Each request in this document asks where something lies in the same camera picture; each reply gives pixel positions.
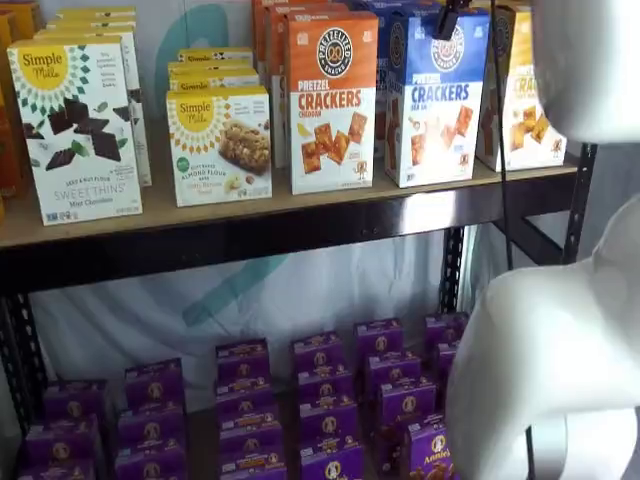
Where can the yellow white pretzel crackers box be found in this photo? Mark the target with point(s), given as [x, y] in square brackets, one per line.
[520, 150]

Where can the orange snack box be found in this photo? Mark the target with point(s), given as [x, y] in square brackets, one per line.
[10, 125]
[30, 20]

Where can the blue white pretzel crackers box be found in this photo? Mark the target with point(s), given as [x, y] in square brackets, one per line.
[435, 130]
[381, 50]

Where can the Simple Mills Sweet Thins box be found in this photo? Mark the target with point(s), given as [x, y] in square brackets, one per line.
[142, 150]
[95, 12]
[75, 140]
[90, 23]

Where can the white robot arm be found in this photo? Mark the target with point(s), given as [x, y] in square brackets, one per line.
[525, 350]

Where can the Simple Mills almond bars box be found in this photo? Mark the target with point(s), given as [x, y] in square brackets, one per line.
[220, 150]
[215, 77]
[215, 56]

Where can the orange cheddar pretzel crackers box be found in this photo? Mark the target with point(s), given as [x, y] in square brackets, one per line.
[332, 115]
[277, 100]
[259, 30]

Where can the purple Annie's snack boxes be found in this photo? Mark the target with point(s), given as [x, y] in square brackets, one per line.
[201, 440]

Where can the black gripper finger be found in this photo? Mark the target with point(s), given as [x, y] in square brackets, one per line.
[446, 25]

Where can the wooden shelf board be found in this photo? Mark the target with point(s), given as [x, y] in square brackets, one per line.
[165, 215]

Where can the purple Annie's snack box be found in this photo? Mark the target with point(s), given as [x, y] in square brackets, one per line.
[150, 427]
[407, 402]
[55, 472]
[445, 330]
[379, 340]
[250, 442]
[327, 422]
[252, 470]
[394, 370]
[150, 467]
[75, 400]
[245, 395]
[152, 385]
[330, 465]
[446, 356]
[242, 362]
[325, 385]
[60, 442]
[247, 417]
[427, 452]
[319, 352]

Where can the black metal shelf frame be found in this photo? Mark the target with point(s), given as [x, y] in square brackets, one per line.
[200, 250]

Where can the white backdrop sheet teal logo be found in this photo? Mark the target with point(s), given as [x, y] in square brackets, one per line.
[150, 320]

